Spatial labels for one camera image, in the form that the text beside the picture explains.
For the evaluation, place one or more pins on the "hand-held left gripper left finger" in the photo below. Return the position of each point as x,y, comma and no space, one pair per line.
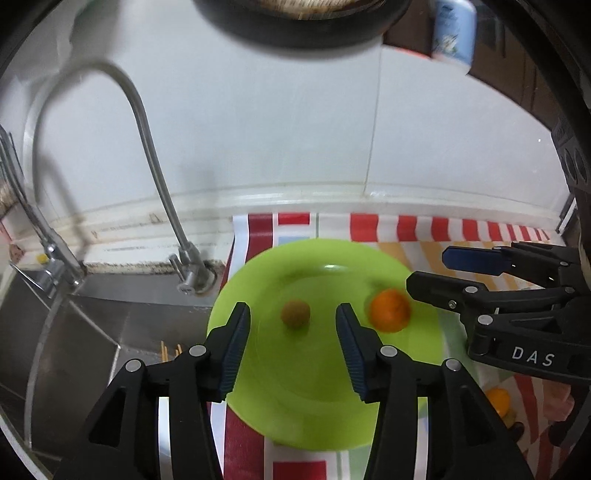
235,350

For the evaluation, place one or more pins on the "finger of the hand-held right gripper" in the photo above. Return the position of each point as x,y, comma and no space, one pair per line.
434,288
475,259

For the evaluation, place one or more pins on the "brown longan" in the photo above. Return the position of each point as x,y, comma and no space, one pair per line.
295,314

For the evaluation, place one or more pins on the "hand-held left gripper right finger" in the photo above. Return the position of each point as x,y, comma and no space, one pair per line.
351,350

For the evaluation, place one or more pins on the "blue and white bottle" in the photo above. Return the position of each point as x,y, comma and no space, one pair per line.
455,41

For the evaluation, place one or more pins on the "thin gooseneck faucet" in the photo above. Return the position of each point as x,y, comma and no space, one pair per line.
154,152

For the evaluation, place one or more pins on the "orange tangerine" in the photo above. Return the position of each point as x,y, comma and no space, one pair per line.
390,310

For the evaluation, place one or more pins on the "stainless steel sink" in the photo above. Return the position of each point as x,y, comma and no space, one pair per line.
92,332

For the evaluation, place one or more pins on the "black hanging pan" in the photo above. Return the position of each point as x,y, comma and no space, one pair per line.
300,34

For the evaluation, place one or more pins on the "green plate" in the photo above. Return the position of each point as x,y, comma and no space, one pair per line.
300,383

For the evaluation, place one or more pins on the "large steel kitchen faucet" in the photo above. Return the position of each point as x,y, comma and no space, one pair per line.
57,258

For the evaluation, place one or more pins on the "orange kumquat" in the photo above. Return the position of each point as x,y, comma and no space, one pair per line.
497,400

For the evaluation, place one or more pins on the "striped tablecloth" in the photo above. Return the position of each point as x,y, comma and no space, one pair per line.
406,230

